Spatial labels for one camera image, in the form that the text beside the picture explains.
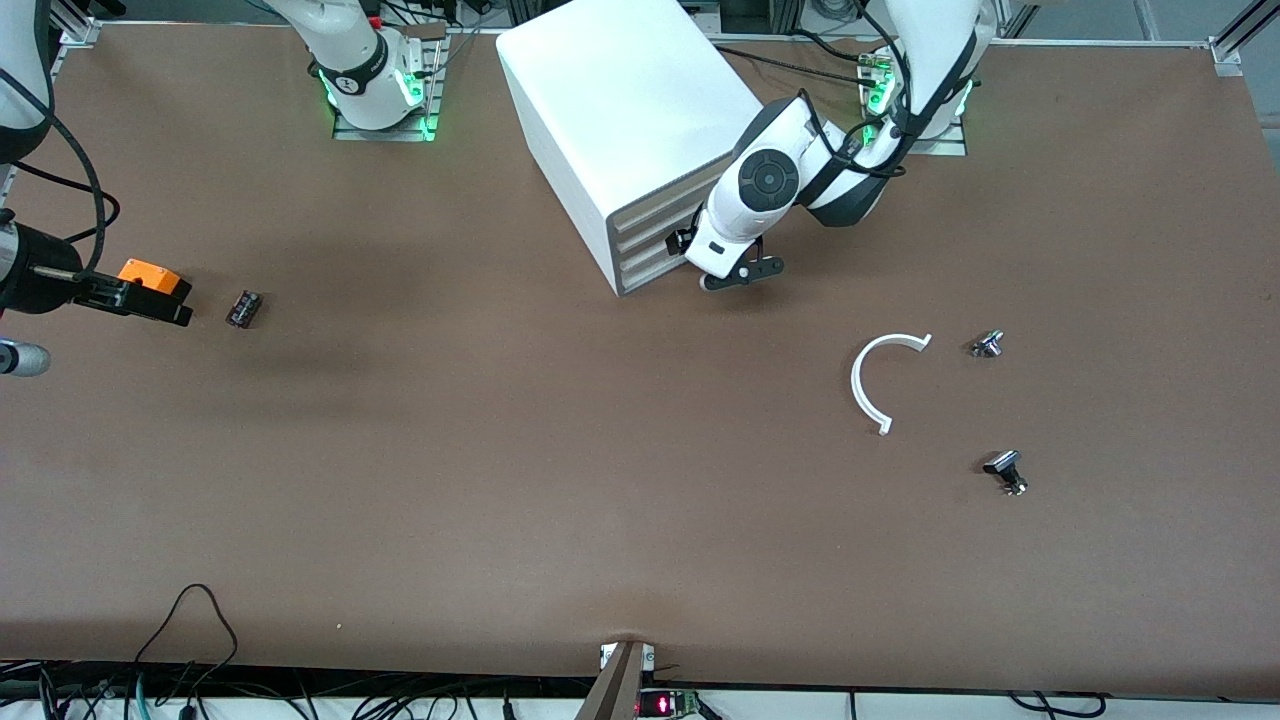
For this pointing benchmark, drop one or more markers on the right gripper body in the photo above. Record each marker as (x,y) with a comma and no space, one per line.
(38,283)

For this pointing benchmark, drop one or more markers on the cream cabinet drawer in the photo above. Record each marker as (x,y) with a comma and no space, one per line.
(650,214)
(650,240)
(650,264)

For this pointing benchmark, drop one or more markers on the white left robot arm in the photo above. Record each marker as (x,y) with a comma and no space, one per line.
(930,40)

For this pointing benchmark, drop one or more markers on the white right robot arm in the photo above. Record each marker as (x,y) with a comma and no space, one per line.
(350,50)

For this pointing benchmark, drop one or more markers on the white drawer cabinet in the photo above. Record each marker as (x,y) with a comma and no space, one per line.
(600,90)

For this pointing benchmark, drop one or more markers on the small black contact block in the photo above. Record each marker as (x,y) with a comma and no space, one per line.
(244,309)

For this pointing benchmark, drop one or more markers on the white curved plastic piece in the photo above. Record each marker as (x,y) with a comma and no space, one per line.
(856,385)

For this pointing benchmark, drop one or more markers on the red display device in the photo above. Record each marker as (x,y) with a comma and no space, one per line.
(660,705)

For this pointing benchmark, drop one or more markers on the orange button enclosure box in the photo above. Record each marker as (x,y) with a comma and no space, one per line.
(150,272)

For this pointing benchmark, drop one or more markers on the silver key switch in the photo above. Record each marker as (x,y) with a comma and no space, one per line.
(987,345)

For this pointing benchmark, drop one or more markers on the black-headed selector switch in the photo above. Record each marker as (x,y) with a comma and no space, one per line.
(1005,468)

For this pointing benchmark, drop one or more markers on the grey camera mount bar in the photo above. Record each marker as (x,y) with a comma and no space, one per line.
(615,690)

